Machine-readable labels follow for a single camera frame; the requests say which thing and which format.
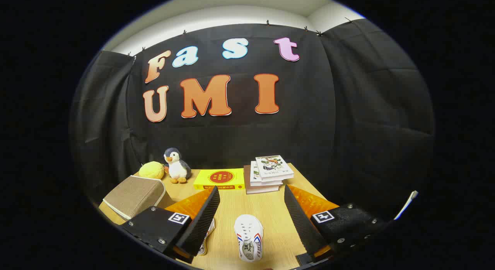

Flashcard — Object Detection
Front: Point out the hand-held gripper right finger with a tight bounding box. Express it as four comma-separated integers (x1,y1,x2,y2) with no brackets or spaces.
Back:
283,184,393,267

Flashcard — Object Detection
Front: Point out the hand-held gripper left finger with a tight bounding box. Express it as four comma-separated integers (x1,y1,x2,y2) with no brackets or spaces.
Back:
118,185,221,265

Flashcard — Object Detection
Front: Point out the white canvas shoe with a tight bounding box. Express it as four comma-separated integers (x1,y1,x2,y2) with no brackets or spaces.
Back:
197,218,216,256
234,214,264,262

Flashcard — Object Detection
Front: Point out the brown fabric storage box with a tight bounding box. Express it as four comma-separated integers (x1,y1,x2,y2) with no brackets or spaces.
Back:
102,175,174,220

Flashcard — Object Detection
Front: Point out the yellow book with red circle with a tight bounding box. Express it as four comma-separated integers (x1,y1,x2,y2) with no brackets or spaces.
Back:
193,168,246,190

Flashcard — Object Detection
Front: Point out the brown cover book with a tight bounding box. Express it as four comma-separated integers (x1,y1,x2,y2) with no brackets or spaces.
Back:
244,165,281,195

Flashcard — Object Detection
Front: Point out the penguin plush toy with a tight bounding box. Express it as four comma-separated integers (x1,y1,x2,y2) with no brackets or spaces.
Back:
163,147,192,184

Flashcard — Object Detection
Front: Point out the white illustrated cover book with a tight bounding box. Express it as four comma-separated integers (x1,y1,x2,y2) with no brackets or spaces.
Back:
249,161,285,186
255,155,294,182

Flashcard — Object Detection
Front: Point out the yellow round plush toy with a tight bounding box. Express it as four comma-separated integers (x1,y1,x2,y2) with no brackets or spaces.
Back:
138,161,166,180

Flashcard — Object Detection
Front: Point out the black backdrop cloth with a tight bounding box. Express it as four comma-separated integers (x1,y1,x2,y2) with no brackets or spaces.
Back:
70,19,435,224

